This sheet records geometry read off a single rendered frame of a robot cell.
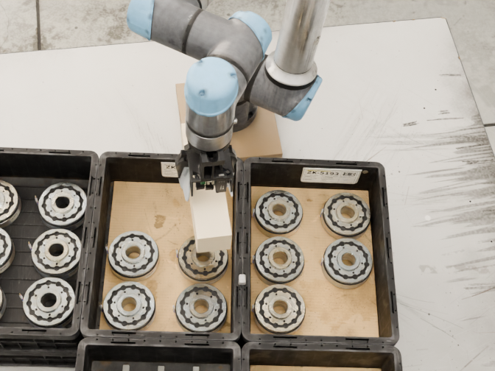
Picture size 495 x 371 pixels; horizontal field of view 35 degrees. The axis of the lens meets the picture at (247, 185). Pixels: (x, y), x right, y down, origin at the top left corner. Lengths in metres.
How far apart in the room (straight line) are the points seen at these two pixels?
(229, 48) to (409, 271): 0.85
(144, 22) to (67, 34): 1.84
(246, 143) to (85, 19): 1.34
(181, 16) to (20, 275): 0.70
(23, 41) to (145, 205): 1.48
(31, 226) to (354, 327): 0.70
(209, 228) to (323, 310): 0.37
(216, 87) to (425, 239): 0.91
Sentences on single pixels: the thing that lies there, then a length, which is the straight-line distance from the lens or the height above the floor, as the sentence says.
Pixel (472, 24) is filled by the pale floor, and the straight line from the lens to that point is 3.28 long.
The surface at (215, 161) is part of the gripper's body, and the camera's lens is 1.24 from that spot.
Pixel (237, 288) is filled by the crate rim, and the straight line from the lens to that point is 1.54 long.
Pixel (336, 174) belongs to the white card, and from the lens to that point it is 1.69.
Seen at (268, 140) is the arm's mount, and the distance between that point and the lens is 1.92.
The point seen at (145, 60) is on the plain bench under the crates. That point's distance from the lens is 2.08.
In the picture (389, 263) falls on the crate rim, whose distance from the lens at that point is 1.59.
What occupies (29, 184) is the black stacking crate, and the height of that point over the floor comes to 0.83.
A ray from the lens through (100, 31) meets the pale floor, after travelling 3.07.
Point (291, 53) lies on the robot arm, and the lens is 1.67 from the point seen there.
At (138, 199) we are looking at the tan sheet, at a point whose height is 0.83.
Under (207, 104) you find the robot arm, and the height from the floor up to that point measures 1.42.
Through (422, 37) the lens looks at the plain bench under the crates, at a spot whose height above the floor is 0.70.
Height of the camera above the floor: 2.35
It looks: 61 degrees down
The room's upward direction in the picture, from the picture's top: 8 degrees clockwise
